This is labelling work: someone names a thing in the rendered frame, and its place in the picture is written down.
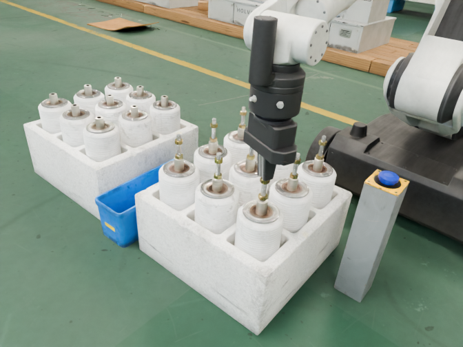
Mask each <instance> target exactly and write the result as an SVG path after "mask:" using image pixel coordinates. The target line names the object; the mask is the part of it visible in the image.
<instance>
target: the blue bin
mask: <svg viewBox="0 0 463 347"><path fill-rule="evenodd" d="M172 160H174V159H172ZM170 161H171V160H170ZM168 162H169V161H168ZM165 163H167V162H165ZM165 163H163V164H162V165H159V166H157V167H155V168H153V169H151V170H149V171H147V172H145V173H143V174H141V175H139V176H137V177H135V178H133V179H131V180H128V181H127V182H124V183H123V184H121V185H119V186H117V187H115V188H113V189H110V190H109V191H106V192H105V193H102V194H101V195H99V196H97V197H95V203H96V205H97V206H98V209H99V215H100V219H101V224H102V228H103V234H104V235H105V236H107V237H108V238H109V239H111V240H112V241H113V242H115V243H116V244H117V245H119V246H120V247H122V248H126V247H128V246H129V245H131V244H133V243H134V242H135V241H137V240H138V226H137V217H136V203H135V194H136V193H138V192H140V191H142V190H146V189H147V188H148V187H151V186H152V185H155V184H156V183H157V182H159V176H158V172H159V169H160V168H161V167H162V166H163V165H164V164H165Z"/></svg>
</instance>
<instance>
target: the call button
mask: <svg viewBox="0 0 463 347"><path fill-rule="evenodd" d="M378 178H379V180H380V182H381V183H383V184H385V185H394V184H396V183H398V181H399V179H400V178H399V176H398V175H397V174H396V173H394V172H392V171H381V172H380V173H379V174H378Z"/></svg>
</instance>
